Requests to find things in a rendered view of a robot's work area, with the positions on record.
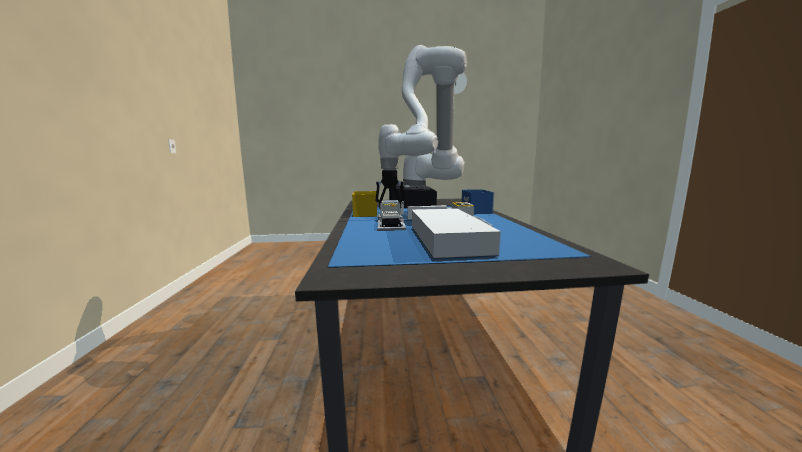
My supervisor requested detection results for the dark blue open bin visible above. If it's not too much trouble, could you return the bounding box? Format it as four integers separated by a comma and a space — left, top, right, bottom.
462, 190, 494, 214

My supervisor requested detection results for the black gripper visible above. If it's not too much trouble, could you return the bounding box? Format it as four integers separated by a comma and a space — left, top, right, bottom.
376, 170, 405, 216

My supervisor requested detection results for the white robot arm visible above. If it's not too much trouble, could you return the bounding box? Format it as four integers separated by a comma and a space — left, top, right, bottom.
379, 45, 467, 190

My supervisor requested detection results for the yellow open-top bin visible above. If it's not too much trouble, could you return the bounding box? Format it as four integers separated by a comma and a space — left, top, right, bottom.
352, 191, 377, 217

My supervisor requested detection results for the blue flat mat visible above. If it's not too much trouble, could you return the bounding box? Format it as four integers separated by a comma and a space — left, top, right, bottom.
328, 207, 591, 268

